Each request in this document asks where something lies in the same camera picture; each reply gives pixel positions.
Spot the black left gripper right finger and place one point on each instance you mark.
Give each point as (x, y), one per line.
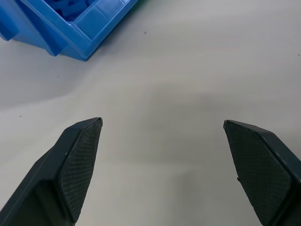
(263, 169)

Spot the blue plastic storage bin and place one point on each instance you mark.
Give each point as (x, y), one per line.
(68, 30)

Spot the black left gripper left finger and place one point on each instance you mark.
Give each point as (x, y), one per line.
(56, 179)

